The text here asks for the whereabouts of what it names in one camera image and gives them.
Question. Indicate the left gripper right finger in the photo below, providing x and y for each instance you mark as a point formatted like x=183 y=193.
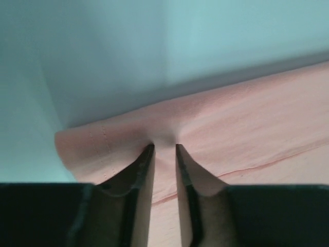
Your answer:
x=214 y=213

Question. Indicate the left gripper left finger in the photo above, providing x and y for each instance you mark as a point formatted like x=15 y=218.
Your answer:
x=113 y=213

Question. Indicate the salmon pink t shirt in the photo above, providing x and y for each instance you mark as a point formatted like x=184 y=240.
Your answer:
x=270 y=130

